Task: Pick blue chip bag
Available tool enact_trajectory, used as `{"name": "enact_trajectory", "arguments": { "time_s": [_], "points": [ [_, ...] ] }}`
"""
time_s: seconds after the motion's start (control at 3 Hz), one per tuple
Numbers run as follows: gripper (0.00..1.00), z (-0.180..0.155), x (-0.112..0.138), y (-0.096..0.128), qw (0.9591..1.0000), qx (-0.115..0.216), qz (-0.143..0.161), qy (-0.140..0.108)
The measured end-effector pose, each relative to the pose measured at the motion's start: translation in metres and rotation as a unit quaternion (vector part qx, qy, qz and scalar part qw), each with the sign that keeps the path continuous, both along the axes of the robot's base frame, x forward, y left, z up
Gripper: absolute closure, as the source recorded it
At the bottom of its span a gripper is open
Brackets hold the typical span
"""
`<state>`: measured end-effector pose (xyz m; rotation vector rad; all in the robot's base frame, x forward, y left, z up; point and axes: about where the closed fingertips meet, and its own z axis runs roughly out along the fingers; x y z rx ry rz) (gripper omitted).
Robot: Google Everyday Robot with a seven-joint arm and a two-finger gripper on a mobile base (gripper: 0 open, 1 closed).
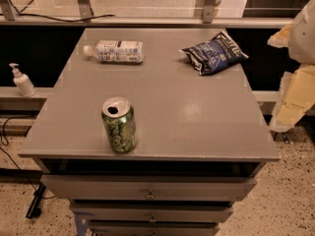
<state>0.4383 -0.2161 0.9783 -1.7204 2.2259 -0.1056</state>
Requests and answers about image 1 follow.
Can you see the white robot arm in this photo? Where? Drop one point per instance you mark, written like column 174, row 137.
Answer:
column 301, row 44

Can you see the blue chip bag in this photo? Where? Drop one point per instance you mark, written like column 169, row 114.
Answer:
column 215, row 55

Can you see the green soda can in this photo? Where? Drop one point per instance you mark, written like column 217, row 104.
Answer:
column 117, row 115

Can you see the grey drawer cabinet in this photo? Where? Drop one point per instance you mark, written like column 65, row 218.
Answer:
column 187, row 125

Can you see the clear plastic water bottle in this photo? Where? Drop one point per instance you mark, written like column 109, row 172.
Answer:
column 116, row 51

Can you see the top grey drawer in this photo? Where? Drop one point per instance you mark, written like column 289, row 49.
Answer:
column 148, row 188

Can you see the grey drawer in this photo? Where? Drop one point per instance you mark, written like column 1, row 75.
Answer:
column 152, row 212
column 119, row 228
column 148, row 188

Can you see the middle grey drawer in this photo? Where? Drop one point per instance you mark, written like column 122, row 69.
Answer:
column 152, row 212

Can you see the bottom grey drawer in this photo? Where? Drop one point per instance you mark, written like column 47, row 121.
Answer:
column 119, row 228

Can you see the white pump dispenser bottle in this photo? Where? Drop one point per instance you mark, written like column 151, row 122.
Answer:
column 22, row 81

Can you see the grey metal window frame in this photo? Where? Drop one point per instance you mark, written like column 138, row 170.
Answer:
column 150, row 13

